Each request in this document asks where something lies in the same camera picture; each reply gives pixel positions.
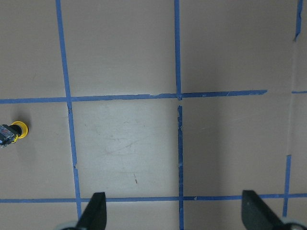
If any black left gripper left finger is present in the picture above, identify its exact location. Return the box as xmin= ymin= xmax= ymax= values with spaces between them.
xmin=75 ymin=192 xmax=106 ymax=230

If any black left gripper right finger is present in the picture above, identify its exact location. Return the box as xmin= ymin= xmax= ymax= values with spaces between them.
xmin=241 ymin=190 xmax=284 ymax=230

